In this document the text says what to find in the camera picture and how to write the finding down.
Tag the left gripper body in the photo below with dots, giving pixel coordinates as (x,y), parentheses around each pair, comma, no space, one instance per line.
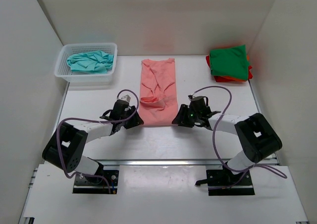
(132,121)

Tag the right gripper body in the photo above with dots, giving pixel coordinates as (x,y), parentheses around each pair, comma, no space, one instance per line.
(188,117)

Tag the pink t shirt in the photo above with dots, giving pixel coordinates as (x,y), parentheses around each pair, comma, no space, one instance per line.
(158,96)

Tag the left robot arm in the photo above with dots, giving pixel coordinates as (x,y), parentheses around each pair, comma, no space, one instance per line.
(65,148)

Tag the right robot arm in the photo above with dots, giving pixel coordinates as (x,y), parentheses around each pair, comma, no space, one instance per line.
(257,138)

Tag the teal t shirt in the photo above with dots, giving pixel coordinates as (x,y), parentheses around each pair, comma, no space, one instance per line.
(94,62)

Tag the white plastic basket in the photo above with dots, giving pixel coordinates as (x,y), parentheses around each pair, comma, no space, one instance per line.
(63,71)

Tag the green folded t shirt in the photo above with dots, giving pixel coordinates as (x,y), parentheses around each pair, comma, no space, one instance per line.
(229,62)

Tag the aluminium table rail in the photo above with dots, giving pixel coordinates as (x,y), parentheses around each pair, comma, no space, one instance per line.
(173,162)

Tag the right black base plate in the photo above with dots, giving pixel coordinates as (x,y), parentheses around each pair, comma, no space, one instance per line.
(224,183)

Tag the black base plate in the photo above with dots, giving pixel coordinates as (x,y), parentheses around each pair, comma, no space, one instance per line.
(84,185)
(224,183)

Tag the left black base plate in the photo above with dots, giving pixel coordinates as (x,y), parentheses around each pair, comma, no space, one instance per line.
(84,185)

